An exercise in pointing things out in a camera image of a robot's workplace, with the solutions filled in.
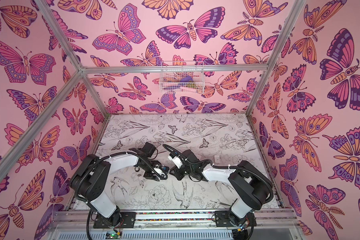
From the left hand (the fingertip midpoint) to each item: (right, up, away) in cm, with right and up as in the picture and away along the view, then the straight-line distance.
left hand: (160, 171), depth 90 cm
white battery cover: (+36, +6, +5) cm, 36 cm away
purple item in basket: (+16, +58, +6) cm, 60 cm away
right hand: (+7, +2, -6) cm, 9 cm away
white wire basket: (+13, +59, +5) cm, 61 cm away
